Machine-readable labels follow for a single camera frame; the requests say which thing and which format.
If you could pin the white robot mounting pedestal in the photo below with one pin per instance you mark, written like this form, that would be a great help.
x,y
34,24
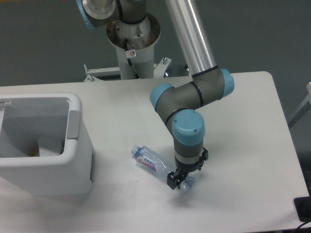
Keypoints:
x,y
135,48

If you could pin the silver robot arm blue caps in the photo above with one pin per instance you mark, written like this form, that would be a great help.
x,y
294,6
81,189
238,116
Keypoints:
x,y
176,106

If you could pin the white plastic trash can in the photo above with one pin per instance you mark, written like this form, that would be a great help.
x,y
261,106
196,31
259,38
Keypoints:
x,y
26,117

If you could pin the white frame at right edge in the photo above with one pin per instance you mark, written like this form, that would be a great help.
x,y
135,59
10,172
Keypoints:
x,y
301,109

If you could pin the clear plastic water bottle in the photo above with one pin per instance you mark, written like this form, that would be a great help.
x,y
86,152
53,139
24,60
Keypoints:
x,y
159,166

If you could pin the black device at table edge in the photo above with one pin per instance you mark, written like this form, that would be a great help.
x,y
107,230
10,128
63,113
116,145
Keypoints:
x,y
303,208

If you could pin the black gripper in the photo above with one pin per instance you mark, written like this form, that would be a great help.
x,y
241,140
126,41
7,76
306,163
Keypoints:
x,y
185,165

